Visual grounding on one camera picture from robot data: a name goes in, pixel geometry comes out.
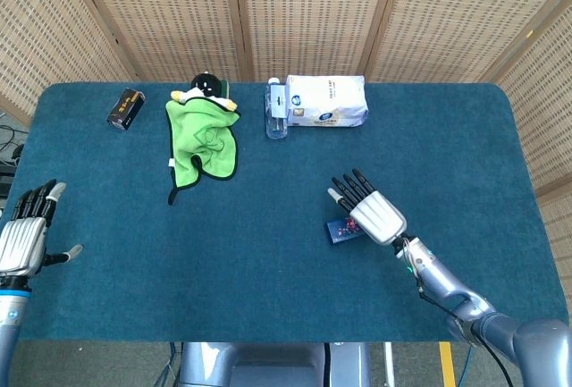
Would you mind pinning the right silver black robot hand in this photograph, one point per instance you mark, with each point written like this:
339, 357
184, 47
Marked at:
377, 219

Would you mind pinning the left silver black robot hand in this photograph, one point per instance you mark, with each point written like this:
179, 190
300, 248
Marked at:
22, 244

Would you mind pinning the blue glasses case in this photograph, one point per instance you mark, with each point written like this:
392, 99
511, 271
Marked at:
339, 230

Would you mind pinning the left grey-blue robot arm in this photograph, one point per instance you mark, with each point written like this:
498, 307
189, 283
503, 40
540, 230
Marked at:
10, 324

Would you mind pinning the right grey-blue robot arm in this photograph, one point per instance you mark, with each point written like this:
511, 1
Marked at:
438, 280

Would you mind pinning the black device on floor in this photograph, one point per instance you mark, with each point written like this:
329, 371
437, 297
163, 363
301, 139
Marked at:
5, 179

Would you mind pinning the blue felt table cover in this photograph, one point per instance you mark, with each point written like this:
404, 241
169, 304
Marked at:
134, 248

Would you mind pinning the white tissue pack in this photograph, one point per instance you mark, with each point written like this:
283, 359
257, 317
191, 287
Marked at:
330, 101

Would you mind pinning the clear plastic water bottle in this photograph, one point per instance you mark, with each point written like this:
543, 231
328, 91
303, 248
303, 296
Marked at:
276, 128

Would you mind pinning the black box with gold print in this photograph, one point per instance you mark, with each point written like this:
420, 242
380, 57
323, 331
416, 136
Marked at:
126, 109

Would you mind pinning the grey-blue robot torso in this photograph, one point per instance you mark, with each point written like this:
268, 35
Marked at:
268, 364

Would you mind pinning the green microfibre cloth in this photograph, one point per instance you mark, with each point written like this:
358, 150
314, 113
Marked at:
201, 137

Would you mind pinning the woven bamboo screen panel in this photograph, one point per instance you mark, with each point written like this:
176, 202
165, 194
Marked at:
170, 16
456, 16
549, 92
44, 25
313, 16

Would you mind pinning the black round plush toy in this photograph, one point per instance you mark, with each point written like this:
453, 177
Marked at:
205, 83

